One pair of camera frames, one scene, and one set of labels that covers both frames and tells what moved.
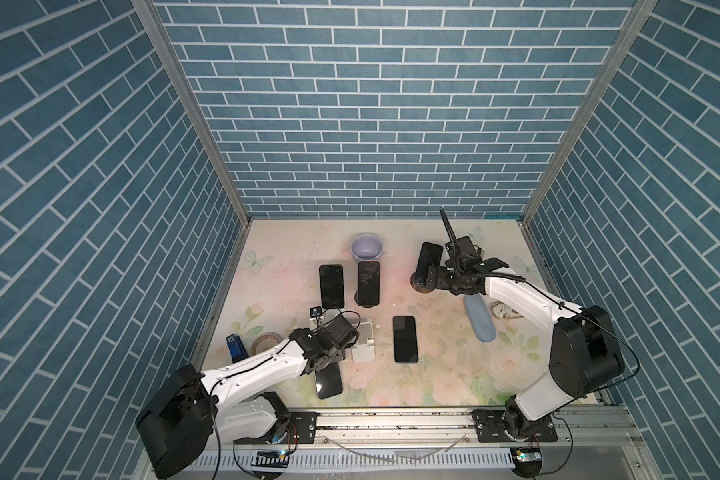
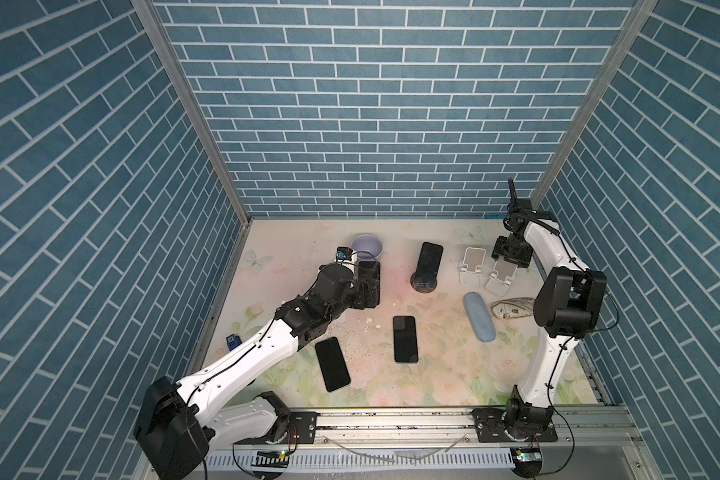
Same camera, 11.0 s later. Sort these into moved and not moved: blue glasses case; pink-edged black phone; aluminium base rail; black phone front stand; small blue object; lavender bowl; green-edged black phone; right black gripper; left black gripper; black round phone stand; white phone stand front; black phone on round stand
Moved: right black gripper; left black gripper; black phone front stand; white phone stand front
Not moved: lavender bowl; black phone on round stand; aluminium base rail; pink-edged black phone; green-edged black phone; small blue object; blue glasses case; black round phone stand
